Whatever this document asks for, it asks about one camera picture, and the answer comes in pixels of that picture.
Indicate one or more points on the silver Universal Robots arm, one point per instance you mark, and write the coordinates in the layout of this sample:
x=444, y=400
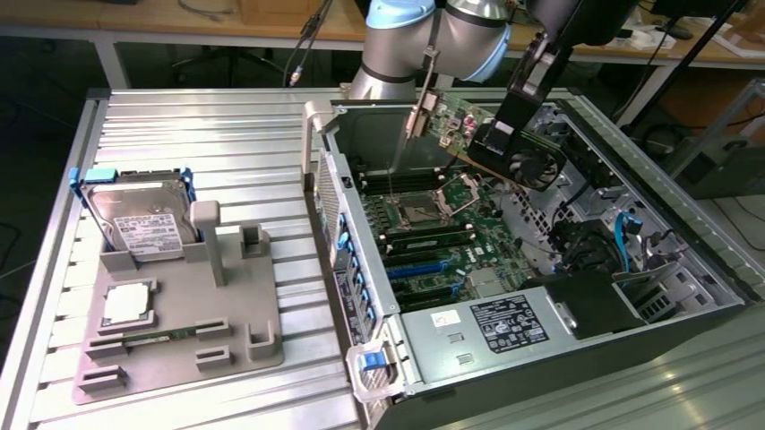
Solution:
x=407, y=45

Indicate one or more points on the open black PC case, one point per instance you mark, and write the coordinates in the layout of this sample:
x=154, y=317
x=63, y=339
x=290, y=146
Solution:
x=598, y=380

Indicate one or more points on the silver chipset heatsink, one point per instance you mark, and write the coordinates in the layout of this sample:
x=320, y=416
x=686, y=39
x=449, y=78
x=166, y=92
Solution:
x=489, y=283

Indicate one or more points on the thin locking lever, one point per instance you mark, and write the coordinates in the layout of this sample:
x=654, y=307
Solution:
x=392, y=183

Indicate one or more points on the blue case latch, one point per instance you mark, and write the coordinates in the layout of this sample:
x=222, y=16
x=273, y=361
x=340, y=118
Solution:
x=371, y=362

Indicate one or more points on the black monitor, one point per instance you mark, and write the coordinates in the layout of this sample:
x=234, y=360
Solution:
x=688, y=6

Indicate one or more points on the white and black desk object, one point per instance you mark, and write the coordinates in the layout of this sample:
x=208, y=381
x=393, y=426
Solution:
x=652, y=40

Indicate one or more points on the black expansion slot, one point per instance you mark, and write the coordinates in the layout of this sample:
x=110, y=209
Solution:
x=425, y=296

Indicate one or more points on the CPU socket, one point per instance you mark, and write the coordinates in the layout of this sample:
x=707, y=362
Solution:
x=419, y=210

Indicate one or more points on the gray parts rack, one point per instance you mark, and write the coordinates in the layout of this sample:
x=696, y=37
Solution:
x=180, y=380

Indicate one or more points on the graphics card with black fan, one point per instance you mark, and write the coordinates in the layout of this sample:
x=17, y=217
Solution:
x=532, y=165

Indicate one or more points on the silver CPU chip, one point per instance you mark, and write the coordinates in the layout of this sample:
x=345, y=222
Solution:
x=128, y=304

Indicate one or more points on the black installed RAM stick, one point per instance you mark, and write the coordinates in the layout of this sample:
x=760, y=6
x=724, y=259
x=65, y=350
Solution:
x=428, y=242

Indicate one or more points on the silver disk bay cage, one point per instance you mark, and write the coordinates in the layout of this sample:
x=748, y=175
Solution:
x=539, y=215

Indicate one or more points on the hard disk in blue carrier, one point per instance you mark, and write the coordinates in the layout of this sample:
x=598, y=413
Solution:
x=150, y=233

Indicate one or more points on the green motherboard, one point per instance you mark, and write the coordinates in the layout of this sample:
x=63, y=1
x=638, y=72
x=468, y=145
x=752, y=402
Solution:
x=484, y=233

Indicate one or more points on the blue expansion slot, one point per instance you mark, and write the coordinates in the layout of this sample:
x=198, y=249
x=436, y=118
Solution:
x=419, y=269

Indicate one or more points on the blue slot retainer clip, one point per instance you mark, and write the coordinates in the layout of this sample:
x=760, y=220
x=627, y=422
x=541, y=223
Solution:
x=344, y=237
x=356, y=265
x=375, y=319
x=369, y=301
x=363, y=283

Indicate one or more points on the black tripod pole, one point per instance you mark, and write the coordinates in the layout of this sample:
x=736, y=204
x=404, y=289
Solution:
x=660, y=80

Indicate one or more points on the metal socket cover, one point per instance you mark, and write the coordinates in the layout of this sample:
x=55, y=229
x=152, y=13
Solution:
x=443, y=191

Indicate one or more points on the gray disk bay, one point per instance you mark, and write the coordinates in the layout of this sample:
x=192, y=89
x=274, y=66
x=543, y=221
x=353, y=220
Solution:
x=658, y=304

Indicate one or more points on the black office chair base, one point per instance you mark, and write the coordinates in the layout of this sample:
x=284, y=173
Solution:
x=240, y=58

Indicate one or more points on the black plastic shroud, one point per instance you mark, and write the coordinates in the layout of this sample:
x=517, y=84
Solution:
x=586, y=309

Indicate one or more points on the green RAM stick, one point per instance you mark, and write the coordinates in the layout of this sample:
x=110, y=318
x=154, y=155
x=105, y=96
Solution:
x=162, y=335

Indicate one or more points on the silver power supply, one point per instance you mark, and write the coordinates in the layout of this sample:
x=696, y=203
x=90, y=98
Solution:
x=443, y=358

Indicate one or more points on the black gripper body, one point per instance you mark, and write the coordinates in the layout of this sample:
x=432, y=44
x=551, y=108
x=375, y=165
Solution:
x=586, y=20

